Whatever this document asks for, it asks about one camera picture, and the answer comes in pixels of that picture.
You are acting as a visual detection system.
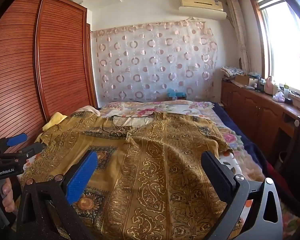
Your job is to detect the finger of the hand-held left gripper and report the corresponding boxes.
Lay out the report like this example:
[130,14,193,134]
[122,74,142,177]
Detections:
[15,142,47,161]
[0,133,28,151]

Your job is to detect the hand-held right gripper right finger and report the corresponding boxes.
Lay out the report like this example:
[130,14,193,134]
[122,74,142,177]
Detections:
[201,151,283,240]

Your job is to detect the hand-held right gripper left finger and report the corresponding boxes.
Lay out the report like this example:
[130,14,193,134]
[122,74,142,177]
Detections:
[16,151,98,240]

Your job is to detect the golden patterned garment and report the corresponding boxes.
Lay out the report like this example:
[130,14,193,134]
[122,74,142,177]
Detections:
[22,110,243,240]

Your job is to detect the person's left hand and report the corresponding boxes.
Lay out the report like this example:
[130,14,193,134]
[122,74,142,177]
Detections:
[0,180,15,214]

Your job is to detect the yellow plush toy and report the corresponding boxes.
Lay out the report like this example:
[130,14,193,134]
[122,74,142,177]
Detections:
[42,112,68,132]

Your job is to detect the cream folded cloth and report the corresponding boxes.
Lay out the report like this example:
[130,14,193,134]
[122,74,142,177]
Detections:
[76,106,102,117]

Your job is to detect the floral blanket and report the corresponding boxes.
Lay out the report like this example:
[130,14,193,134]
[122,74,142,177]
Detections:
[97,101,268,180]

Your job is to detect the long wooden cabinet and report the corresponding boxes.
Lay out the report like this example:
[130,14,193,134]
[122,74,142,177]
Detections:
[220,79,300,165]

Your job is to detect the wooden slatted wardrobe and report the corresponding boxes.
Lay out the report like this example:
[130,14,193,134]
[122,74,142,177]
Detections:
[0,0,98,155]

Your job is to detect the teal item on box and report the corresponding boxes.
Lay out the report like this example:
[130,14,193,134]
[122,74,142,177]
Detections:
[166,89,187,100]

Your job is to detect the cardboard box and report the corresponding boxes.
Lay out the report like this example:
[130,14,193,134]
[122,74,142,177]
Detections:
[234,74,250,85]

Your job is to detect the pale purple tissue bag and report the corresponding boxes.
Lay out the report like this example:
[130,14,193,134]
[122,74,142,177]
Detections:
[272,91,287,103]

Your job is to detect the pink bottle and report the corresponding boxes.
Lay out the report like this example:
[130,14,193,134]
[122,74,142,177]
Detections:
[264,75,274,94]

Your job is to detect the stack of folded cloths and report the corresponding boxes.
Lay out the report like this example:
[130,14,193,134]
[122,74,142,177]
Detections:
[220,66,245,78]

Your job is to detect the sheer circle patterned curtain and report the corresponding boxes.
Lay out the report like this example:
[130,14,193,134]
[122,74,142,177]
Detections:
[91,17,219,103]

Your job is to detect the window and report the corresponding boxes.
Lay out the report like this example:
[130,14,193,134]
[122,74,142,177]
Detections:
[249,0,300,95]

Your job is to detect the pale window curtain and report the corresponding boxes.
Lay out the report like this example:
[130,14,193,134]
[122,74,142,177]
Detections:
[226,0,252,75]

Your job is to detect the white air conditioner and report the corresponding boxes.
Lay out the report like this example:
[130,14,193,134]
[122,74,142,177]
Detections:
[179,0,227,20]

